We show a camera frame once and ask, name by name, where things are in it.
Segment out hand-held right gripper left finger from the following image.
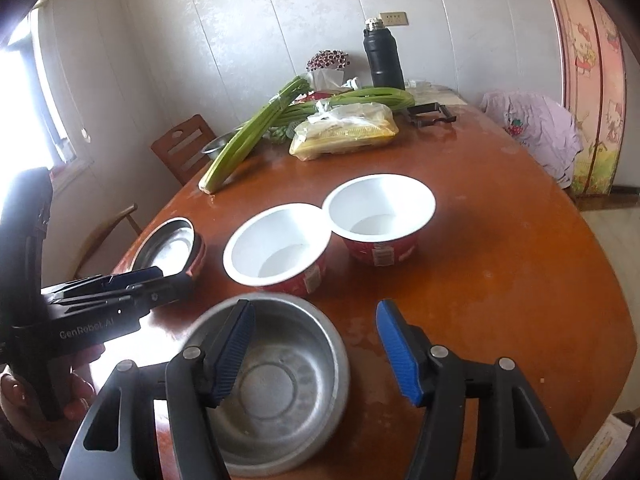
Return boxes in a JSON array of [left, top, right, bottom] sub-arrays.
[[60, 299, 257, 480]]

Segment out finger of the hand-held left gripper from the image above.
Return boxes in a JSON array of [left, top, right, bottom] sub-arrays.
[[41, 266, 166, 297], [49, 274, 197, 319]]

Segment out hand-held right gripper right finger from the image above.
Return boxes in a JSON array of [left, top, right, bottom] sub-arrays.
[[375, 299, 577, 480]]

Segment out small steel bowl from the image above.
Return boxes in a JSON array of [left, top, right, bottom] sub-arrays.
[[180, 294, 351, 478], [131, 217, 196, 277]]

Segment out orange plastic bowl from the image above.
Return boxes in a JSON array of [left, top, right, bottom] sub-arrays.
[[145, 232, 207, 281]]

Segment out person's left forearm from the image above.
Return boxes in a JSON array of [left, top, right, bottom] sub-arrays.
[[0, 410, 81, 480]]

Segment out person's left hand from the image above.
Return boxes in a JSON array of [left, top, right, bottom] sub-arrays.
[[0, 344, 105, 443]]

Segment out wooden armchair dark seat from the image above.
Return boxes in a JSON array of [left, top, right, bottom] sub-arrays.
[[74, 203, 143, 281]]

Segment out red paper bowl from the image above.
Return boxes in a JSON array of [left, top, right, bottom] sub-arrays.
[[223, 203, 332, 298], [322, 173, 437, 267]]

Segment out slatted wooden chair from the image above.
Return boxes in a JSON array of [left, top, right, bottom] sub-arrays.
[[151, 114, 218, 186]]

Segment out large steel basin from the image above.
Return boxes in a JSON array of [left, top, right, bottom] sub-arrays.
[[201, 131, 238, 157]]

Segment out celery bunch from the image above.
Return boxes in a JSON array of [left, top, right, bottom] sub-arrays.
[[198, 75, 312, 194]]

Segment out window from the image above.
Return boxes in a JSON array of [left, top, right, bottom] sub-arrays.
[[0, 5, 96, 196]]

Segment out bag of corn cobs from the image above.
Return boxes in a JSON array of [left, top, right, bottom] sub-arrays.
[[289, 101, 401, 162]]

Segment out printed paper sheet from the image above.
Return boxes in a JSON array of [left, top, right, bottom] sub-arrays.
[[572, 412, 631, 480]]

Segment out black vegetable peeler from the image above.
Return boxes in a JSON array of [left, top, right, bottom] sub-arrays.
[[406, 102, 458, 130]]

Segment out green vegetable stalks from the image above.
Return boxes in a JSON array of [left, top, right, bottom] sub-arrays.
[[272, 87, 417, 126]]

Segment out lilac garment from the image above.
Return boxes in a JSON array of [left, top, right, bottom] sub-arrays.
[[481, 89, 585, 190]]

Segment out white plastic wrapping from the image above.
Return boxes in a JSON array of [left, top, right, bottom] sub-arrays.
[[311, 69, 363, 93]]

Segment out black thermos flask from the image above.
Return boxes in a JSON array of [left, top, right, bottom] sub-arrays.
[[363, 18, 405, 91]]

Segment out pink cartoon printed partition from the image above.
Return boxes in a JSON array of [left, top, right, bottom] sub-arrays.
[[539, 0, 628, 197]]

